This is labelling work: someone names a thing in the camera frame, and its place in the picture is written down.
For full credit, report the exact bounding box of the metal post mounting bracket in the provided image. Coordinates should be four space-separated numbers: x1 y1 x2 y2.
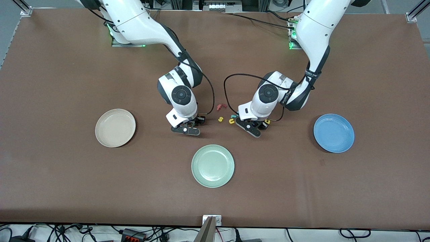
202 215 222 226

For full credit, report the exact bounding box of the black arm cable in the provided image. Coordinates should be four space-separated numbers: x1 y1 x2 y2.
164 44 215 116
224 73 316 122

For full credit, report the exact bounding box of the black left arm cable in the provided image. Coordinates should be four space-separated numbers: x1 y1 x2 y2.
224 73 316 122

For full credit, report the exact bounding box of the aluminium camera post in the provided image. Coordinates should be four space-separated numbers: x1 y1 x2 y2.
193 216 217 242

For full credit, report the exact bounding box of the grey terminal block device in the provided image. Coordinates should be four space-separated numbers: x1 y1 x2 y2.
202 0 243 13

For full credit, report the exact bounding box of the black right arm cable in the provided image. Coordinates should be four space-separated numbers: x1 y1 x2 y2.
164 44 215 116

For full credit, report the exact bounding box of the blue plate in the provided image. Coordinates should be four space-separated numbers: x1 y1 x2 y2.
313 114 355 154

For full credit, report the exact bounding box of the black orange power strip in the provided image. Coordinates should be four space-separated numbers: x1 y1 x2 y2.
121 228 147 241

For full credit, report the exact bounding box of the aluminium frame post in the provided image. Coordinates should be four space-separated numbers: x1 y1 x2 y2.
171 0 195 10

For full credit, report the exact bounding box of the beige brown plate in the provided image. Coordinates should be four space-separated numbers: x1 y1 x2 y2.
95 109 136 148

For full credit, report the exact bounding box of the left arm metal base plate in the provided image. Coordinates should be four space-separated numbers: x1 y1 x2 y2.
288 17 303 50

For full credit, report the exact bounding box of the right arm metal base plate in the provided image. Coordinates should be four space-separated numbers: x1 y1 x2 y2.
112 33 146 47

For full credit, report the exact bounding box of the black table cable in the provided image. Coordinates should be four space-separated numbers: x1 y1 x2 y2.
265 10 293 21
223 13 296 29

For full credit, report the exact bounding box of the pale green plate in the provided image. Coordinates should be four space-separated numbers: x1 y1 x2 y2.
191 145 235 188

